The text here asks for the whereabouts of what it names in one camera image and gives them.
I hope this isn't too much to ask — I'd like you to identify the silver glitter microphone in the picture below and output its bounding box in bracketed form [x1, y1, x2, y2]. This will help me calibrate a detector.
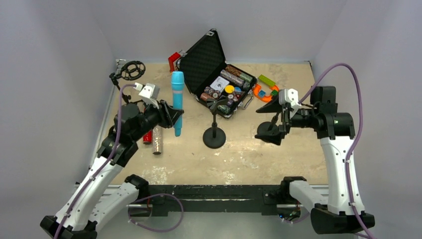
[152, 126, 163, 155]

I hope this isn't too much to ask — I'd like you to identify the blue microphone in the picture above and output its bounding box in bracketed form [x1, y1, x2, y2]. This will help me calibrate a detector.
[171, 71, 185, 137]

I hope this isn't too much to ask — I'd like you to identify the black round-base mic stand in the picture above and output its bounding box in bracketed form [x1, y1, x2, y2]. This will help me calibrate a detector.
[203, 96, 228, 149]

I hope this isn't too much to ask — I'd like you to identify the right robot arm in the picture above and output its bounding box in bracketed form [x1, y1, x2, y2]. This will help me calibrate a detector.
[255, 86, 375, 235]

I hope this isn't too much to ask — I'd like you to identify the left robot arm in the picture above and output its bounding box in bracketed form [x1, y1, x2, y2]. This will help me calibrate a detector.
[40, 100, 184, 239]

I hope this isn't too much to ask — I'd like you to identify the orange curved toy track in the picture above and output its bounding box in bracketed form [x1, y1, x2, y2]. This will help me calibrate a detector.
[253, 84, 279, 103]

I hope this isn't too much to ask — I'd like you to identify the red microphone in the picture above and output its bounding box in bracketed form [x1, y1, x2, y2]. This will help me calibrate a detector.
[143, 130, 152, 145]

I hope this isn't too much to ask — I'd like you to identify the yellow chip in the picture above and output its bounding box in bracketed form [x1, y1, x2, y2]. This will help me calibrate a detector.
[224, 85, 235, 94]

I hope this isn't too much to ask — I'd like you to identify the black poker chip case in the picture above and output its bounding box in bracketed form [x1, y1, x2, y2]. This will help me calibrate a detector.
[176, 28, 257, 119]

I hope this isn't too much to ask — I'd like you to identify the white card deck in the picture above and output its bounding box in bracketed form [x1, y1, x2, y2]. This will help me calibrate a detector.
[210, 76, 230, 92]

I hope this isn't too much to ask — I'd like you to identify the red toy block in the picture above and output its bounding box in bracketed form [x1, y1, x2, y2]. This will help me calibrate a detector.
[168, 51, 183, 72]

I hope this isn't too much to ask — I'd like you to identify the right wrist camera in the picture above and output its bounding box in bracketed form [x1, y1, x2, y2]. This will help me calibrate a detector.
[278, 89, 302, 117]

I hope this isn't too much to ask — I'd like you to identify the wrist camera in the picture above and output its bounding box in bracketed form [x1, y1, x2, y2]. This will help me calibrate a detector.
[278, 89, 302, 117]
[134, 83, 160, 109]

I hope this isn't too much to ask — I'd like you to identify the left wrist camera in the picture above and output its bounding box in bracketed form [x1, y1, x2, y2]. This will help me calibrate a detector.
[134, 83, 160, 109]

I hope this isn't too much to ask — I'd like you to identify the tripod stand with shock mount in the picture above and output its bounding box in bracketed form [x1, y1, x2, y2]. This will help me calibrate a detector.
[109, 60, 146, 91]

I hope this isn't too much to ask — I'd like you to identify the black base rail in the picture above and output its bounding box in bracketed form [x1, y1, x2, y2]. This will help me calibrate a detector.
[134, 185, 300, 217]

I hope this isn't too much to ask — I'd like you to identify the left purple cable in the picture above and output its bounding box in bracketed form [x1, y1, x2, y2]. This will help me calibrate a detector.
[52, 84, 184, 239]

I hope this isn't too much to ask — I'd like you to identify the purple cable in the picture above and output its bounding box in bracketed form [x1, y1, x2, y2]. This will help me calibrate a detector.
[283, 63, 377, 239]
[52, 84, 184, 239]

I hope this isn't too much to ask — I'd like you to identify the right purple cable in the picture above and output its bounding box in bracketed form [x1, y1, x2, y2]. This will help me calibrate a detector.
[283, 63, 377, 239]

